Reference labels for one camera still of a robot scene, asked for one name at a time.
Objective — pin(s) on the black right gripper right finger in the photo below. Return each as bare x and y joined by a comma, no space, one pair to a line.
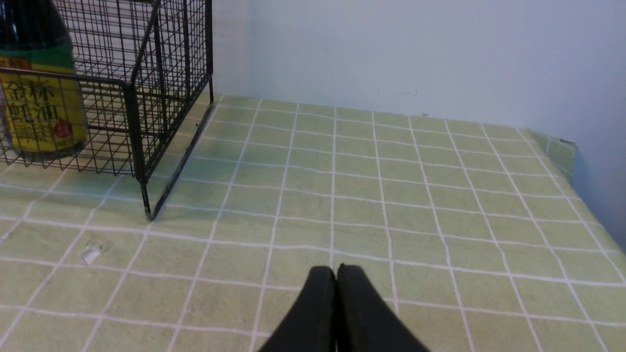
364,322

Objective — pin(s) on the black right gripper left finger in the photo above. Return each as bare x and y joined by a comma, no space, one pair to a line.
308,325

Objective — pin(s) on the dark sauce bottle orange cap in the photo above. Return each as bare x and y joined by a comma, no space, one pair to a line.
42,113

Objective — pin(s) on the green checkered tablecloth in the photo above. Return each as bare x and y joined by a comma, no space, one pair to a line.
471,233

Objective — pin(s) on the black wire mesh shelf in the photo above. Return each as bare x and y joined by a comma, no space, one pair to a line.
145,71

